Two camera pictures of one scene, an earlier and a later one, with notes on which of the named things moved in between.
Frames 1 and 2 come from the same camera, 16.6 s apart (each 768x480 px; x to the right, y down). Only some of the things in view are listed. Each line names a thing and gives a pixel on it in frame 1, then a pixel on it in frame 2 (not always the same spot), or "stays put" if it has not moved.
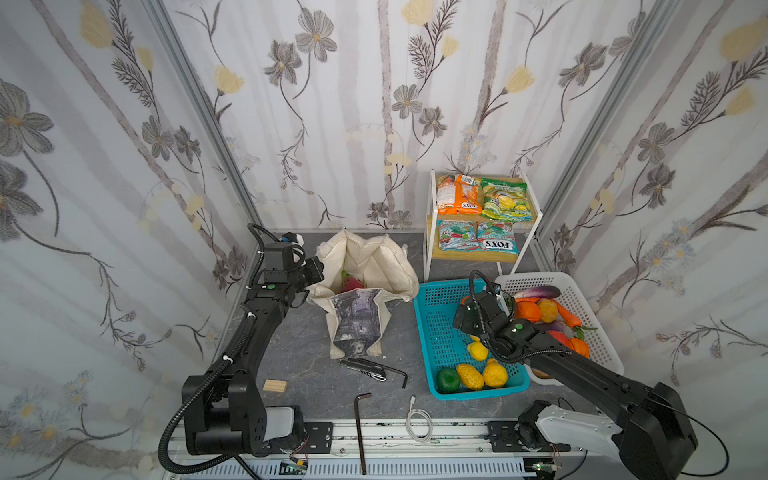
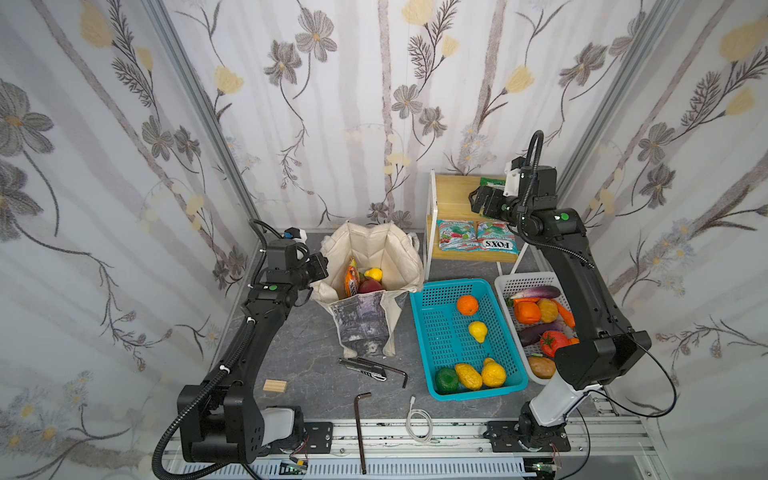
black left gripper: x=311 y=273 stays put
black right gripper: x=470 y=318 → x=480 y=199
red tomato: x=561 y=338 stays put
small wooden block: x=275 y=385 stays put
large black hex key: x=356 y=404 stays put
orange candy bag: x=459 y=194 → x=352 y=279
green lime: x=447 y=380 stays put
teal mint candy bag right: x=496 y=236 stays put
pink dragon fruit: x=350 y=282 → x=369 y=285
